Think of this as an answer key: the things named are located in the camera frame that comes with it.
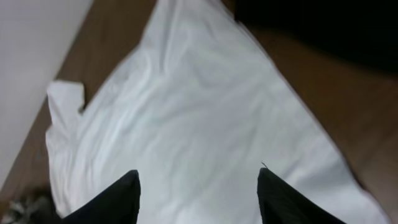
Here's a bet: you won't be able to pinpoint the grey folded shorts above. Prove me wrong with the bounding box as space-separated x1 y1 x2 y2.
1 186 62 224

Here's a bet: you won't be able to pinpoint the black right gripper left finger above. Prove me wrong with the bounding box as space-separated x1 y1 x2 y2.
62 170 141 224

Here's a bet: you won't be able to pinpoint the black garment with red trim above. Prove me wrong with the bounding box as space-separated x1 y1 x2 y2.
234 0 397 73

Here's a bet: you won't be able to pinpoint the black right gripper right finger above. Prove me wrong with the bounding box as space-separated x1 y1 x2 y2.
257 167 342 224

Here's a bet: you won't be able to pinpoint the white t-shirt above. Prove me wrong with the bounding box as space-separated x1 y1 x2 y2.
46 1 388 223

